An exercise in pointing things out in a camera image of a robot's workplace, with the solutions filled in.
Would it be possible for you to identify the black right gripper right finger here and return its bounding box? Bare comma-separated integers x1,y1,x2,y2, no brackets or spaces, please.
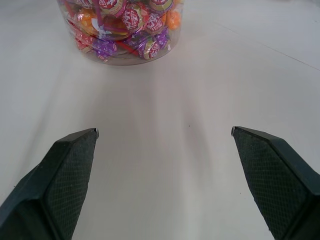
231,126,320,240

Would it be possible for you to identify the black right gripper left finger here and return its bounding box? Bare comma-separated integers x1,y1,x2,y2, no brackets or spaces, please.
0,128,100,240

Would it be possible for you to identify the clear jar of candies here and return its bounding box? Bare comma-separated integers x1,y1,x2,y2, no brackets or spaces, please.
55,0,185,67

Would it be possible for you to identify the purple candy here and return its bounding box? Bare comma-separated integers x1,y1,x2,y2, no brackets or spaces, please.
154,27,173,51
91,38,118,60

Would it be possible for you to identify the red candy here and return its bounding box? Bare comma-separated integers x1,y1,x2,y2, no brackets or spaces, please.
74,31,95,53

